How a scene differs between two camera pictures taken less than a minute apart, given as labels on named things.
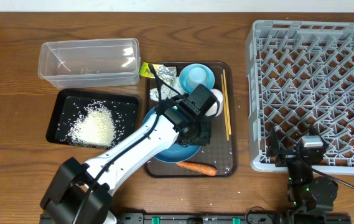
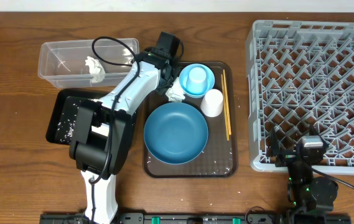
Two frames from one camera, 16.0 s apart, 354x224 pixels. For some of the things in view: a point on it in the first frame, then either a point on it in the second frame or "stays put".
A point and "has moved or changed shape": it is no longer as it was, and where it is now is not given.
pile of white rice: [95, 127] has moved or changed shape
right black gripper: [287, 157] stays put
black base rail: [264, 218] stays put
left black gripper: [200, 135] → [168, 78]
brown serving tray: [218, 158] stays put
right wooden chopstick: [226, 91] stays put
